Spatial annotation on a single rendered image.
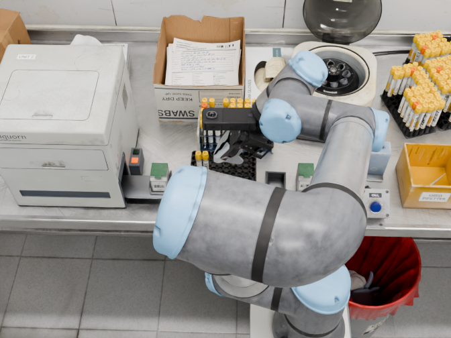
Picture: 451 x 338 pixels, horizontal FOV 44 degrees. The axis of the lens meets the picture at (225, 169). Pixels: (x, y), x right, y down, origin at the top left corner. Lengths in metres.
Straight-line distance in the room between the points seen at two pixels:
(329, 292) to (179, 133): 0.72
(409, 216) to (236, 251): 0.88
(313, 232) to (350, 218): 0.06
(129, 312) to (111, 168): 1.06
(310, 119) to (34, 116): 0.60
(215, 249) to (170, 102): 0.93
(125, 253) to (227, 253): 1.75
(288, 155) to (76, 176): 0.56
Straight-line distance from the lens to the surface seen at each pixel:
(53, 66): 1.35
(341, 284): 1.03
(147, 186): 1.40
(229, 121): 1.15
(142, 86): 1.69
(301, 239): 0.61
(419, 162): 1.53
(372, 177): 1.48
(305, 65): 1.05
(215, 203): 0.62
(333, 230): 0.64
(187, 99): 1.51
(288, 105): 0.97
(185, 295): 2.25
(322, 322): 1.07
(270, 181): 1.43
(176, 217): 0.63
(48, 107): 1.26
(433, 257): 2.46
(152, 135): 1.55
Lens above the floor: 2.05
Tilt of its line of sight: 54 degrees down
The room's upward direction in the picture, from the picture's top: 1 degrees counter-clockwise
